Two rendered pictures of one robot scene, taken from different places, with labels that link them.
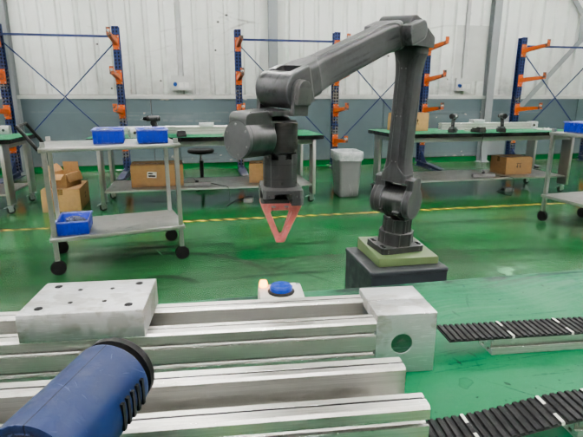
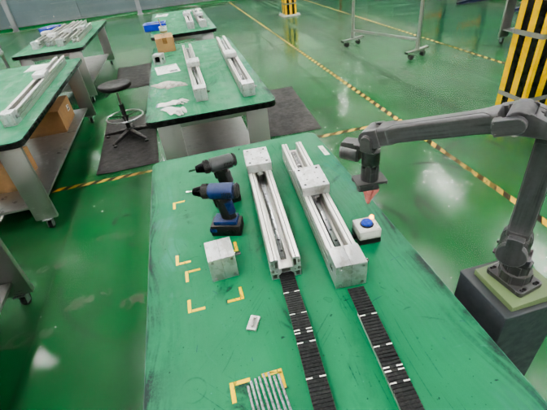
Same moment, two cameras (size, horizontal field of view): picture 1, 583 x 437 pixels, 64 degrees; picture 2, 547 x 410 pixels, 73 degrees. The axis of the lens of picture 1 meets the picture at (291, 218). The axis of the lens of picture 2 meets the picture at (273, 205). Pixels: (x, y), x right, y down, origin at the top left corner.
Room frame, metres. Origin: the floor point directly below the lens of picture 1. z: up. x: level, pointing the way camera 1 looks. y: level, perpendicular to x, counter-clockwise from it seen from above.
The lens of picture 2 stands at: (0.46, -1.00, 1.69)
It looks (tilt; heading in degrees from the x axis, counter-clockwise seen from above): 35 degrees down; 91
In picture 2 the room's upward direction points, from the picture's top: 7 degrees counter-clockwise
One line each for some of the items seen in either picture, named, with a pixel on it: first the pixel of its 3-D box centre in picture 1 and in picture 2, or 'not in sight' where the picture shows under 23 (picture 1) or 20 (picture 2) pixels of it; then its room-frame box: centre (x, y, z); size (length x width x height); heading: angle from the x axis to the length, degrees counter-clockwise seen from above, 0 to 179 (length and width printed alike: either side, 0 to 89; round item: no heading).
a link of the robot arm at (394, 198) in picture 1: (397, 205); (513, 249); (1.11, -0.26, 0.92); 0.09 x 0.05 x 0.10; 140
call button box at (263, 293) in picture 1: (281, 308); (364, 230); (0.76, 0.02, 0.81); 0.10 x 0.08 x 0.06; 7
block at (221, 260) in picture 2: not in sight; (225, 258); (0.26, -0.06, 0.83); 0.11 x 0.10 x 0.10; 13
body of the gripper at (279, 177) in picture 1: (280, 173); (369, 173); (0.77, 0.02, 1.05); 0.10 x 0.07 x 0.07; 7
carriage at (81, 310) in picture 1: (94, 316); (311, 182); (0.61, 0.28, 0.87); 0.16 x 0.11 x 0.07; 97
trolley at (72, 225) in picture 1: (108, 192); not in sight; (3.38, 1.35, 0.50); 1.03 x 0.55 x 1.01; 113
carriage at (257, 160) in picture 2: not in sight; (257, 162); (0.39, 0.51, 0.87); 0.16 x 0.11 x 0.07; 97
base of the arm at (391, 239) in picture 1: (396, 231); (515, 269); (1.13, -0.27, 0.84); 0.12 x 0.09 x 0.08; 110
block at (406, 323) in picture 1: (391, 323); (350, 264); (0.67, -0.16, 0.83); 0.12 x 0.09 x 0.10; 7
